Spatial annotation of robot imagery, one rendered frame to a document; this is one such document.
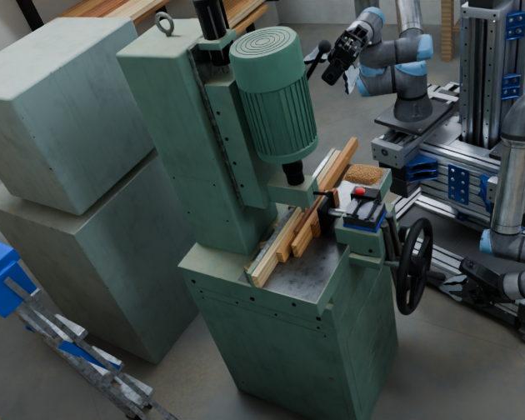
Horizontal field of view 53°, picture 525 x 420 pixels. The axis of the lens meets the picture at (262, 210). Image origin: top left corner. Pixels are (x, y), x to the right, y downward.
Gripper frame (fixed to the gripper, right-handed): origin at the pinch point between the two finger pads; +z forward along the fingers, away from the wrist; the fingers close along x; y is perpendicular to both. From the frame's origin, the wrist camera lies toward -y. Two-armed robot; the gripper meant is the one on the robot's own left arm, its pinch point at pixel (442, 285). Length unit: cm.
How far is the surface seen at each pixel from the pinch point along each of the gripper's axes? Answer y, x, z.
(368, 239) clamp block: -29.7, -8.6, 3.2
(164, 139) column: -85, -15, 38
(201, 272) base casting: -44, -28, 56
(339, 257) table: -29.9, -14.4, 11.1
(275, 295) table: -35, -32, 21
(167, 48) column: -103, -9, 16
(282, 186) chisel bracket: -53, -7, 20
